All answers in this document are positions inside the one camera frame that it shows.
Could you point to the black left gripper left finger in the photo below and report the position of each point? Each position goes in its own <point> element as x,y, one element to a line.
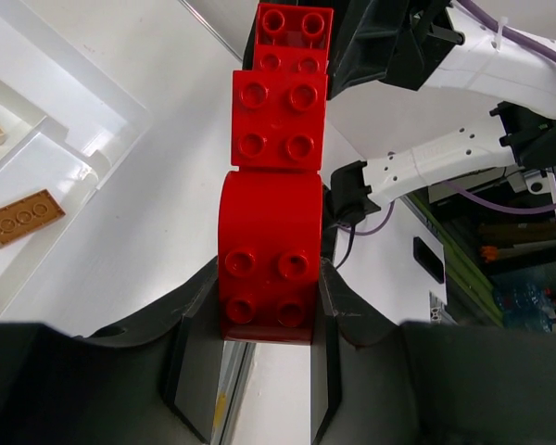
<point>149,378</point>

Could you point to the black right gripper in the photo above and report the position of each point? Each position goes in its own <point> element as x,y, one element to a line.
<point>396,42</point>

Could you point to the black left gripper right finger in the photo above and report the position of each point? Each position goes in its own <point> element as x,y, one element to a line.
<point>376,382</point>

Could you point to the red flower lego brick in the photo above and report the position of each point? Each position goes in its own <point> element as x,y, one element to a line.
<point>269,245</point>

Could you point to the red stepped lego brick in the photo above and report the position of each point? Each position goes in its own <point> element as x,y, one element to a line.
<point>290,38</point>

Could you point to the red square lego brick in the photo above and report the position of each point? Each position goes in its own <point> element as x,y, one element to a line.
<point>278,120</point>

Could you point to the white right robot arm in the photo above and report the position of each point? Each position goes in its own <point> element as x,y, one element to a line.
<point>411,139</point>

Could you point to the white divided sorting tray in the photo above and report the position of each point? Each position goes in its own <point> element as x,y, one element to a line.
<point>68,128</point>

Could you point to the aluminium rail front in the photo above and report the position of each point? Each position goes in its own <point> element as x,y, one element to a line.
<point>457,271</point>

